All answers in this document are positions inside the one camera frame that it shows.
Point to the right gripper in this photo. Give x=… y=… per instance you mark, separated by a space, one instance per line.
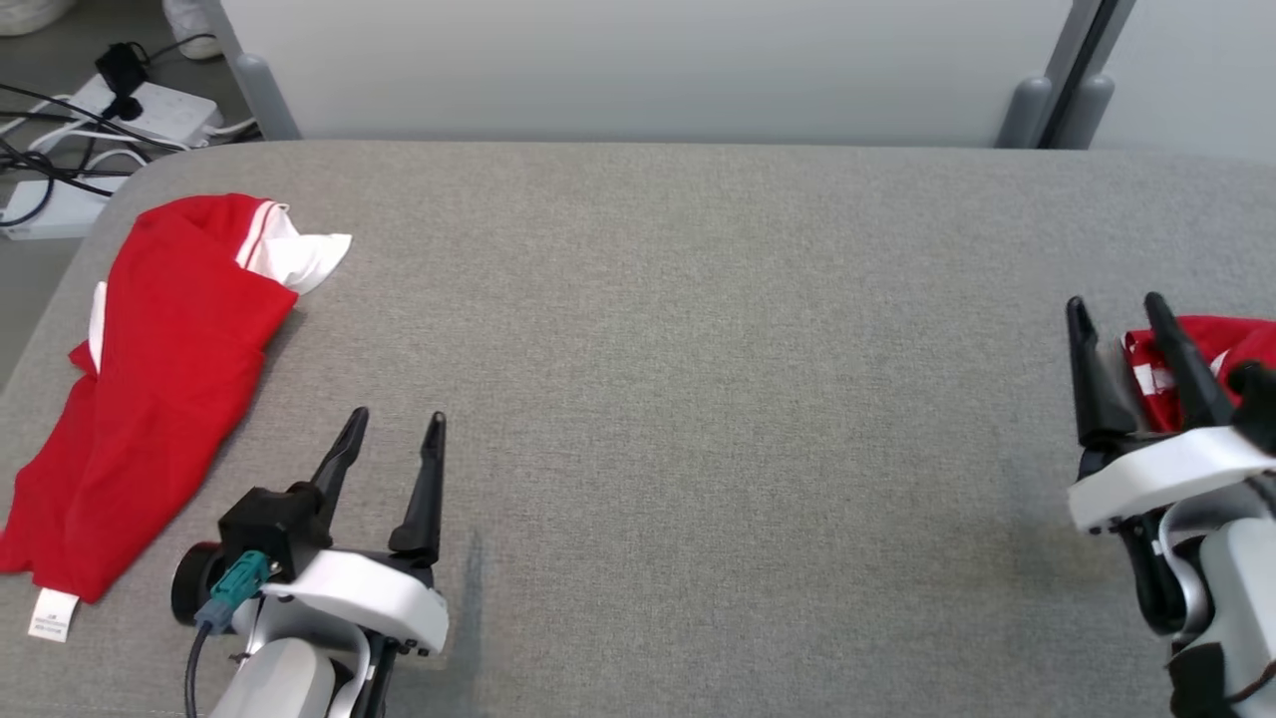
x=1146 y=588

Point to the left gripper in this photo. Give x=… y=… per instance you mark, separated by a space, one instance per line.
x=384 y=678

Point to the red basketball shorts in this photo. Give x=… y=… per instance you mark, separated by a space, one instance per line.
x=1216 y=337

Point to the red Bulls 23 jersey shirt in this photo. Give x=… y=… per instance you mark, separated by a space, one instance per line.
x=169 y=379

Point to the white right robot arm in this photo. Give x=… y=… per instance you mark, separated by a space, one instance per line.
x=1246 y=598

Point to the grey partition foot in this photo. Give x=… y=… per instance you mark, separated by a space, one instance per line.
x=1022 y=115
x=261 y=95
x=1085 y=112

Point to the white partition panel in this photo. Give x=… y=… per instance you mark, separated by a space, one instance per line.
x=648 y=70
x=1196 y=70

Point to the white power strip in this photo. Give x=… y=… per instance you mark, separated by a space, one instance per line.
x=164 y=112
x=55 y=206

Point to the black power adapter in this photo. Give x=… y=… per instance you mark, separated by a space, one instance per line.
x=122 y=70

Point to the white right camera bracket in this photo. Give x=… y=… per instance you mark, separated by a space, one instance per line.
x=1166 y=474

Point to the white camera bracket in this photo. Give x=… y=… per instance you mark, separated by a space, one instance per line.
x=369 y=598
x=1166 y=474

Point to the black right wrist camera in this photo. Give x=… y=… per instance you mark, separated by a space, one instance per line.
x=1258 y=399

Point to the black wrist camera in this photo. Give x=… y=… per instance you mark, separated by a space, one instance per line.
x=269 y=524
x=1258 y=399

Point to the white left camera bracket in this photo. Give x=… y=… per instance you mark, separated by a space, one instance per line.
x=369 y=598

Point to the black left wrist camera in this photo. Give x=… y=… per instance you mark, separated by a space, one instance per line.
x=269 y=524

